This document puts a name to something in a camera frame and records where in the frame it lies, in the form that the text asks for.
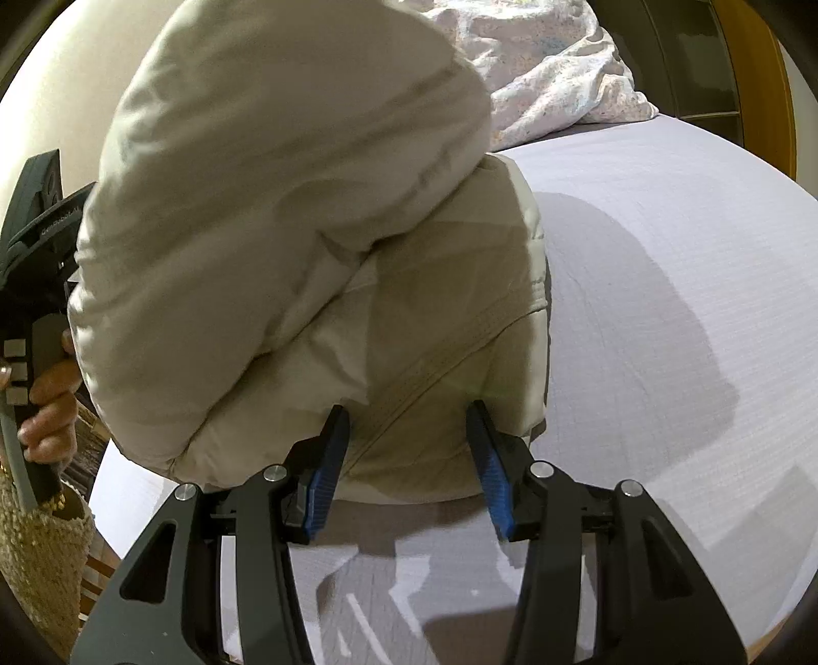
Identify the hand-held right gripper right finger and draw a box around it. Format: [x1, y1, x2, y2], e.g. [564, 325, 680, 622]
[465, 400, 748, 665]

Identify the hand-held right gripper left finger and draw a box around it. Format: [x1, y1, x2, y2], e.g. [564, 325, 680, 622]
[70, 404, 352, 665]

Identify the white puffer jacket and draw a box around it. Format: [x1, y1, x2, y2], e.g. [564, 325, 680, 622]
[67, 0, 554, 506]

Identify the person's left forearm knit sleeve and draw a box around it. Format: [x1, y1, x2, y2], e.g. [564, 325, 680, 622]
[0, 470, 97, 659]

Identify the person's left hand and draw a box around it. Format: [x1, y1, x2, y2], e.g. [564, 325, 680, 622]
[0, 329, 85, 466]

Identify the bed with lilac sheet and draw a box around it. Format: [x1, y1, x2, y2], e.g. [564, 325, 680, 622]
[86, 112, 818, 665]

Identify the floral pink quilt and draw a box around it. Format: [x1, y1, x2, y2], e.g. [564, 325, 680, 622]
[422, 0, 661, 154]

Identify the dark glass door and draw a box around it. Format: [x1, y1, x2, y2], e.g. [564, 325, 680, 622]
[639, 0, 748, 122]

